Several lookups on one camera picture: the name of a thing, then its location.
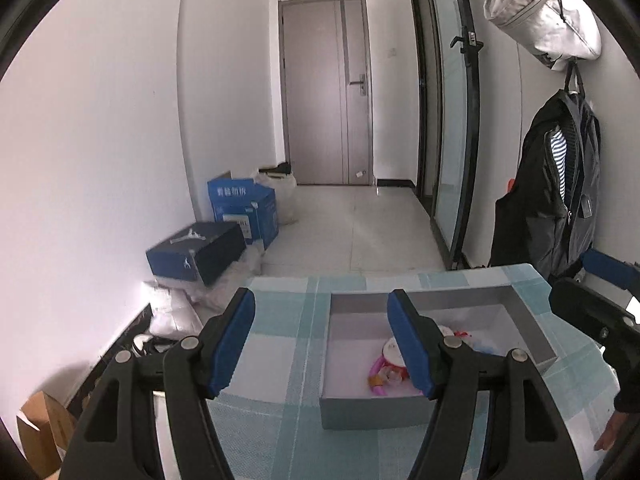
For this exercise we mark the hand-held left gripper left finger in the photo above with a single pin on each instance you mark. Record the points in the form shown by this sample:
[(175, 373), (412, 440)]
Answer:
[(235, 342)]

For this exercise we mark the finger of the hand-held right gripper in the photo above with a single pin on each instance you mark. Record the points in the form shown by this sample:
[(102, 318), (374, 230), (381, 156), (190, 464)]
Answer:
[(607, 267), (585, 310)]

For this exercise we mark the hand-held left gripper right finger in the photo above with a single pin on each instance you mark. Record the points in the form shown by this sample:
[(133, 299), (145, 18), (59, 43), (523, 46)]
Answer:
[(407, 342)]

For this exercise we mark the red rimmed white badge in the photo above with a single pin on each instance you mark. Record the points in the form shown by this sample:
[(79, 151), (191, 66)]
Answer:
[(392, 352)]

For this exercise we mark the red toothed round badge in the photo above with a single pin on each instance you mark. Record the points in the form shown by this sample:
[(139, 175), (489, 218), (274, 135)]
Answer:
[(454, 331)]

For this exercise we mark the grey cardboard box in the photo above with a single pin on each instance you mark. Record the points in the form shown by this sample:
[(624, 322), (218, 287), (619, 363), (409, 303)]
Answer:
[(370, 412)]

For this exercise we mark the person's right hand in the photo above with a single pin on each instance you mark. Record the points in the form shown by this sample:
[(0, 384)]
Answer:
[(610, 432)]

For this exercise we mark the clear plastic packaging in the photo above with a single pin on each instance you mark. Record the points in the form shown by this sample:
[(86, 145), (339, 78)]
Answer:
[(170, 305)]

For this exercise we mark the dark blue shoe box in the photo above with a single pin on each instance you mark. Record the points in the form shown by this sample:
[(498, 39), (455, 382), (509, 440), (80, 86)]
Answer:
[(190, 255)]

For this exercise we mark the black hanging jacket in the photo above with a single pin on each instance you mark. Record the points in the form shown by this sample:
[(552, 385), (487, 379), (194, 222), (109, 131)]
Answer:
[(530, 200)]

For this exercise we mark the teal checked tablecloth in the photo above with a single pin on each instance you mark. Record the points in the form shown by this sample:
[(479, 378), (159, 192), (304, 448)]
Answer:
[(280, 440)]

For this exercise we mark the blue white striped shirt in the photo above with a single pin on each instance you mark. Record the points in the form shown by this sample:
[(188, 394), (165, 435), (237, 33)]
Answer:
[(557, 160)]

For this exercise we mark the blue printed carton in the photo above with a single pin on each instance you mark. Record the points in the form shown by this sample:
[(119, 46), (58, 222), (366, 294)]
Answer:
[(240, 210)]

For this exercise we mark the white plastic bag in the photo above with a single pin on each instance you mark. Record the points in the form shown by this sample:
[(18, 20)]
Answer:
[(280, 195)]

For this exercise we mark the black framed glass door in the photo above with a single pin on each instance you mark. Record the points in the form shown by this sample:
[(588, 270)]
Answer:
[(450, 135)]

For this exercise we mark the brown cardboard box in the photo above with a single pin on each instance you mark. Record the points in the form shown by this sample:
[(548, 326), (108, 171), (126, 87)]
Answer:
[(42, 435)]

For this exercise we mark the white hanging fabric bag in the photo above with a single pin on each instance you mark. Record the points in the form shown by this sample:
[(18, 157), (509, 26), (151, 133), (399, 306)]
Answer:
[(540, 15)]

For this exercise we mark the grey room door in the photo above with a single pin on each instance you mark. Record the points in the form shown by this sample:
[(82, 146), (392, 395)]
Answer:
[(325, 90)]

